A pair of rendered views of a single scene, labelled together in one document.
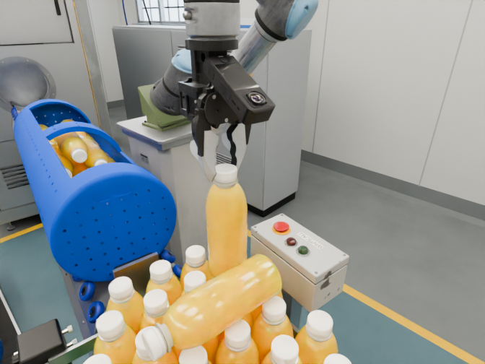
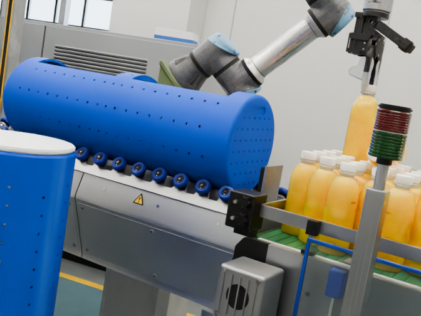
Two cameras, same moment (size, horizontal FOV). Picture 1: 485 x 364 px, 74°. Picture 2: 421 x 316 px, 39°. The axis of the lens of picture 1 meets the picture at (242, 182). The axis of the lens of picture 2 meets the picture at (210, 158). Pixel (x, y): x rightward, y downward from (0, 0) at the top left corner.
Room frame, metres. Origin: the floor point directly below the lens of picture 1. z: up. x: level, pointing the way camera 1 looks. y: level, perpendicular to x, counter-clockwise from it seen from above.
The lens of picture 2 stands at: (-0.86, 1.03, 1.24)
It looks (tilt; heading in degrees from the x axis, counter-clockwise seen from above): 7 degrees down; 337
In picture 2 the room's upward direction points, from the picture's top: 10 degrees clockwise
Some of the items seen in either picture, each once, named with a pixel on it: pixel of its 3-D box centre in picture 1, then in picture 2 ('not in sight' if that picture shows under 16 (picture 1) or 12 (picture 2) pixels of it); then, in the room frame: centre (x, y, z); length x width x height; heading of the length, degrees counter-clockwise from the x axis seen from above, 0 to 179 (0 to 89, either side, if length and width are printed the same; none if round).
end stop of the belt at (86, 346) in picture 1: (154, 311); (292, 202); (0.48, 0.19, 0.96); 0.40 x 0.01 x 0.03; 127
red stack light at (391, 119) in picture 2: not in sight; (392, 121); (0.02, 0.30, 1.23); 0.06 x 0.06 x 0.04
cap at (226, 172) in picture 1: (225, 172); (369, 88); (0.47, 0.03, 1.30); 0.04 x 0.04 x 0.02
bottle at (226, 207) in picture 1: (226, 226); (361, 126); (0.47, 0.03, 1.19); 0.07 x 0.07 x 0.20
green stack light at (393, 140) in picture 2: not in sight; (387, 145); (0.02, 0.30, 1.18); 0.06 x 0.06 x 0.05
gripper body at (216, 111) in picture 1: (211, 82); (368, 35); (0.50, 0.05, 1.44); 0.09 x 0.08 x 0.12; 36
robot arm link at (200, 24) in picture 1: (210, 22); (377, 5); (0.49, 0.04, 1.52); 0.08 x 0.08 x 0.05
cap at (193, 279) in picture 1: (195, 282); (347, 159); (0.43, 0.09, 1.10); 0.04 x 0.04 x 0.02
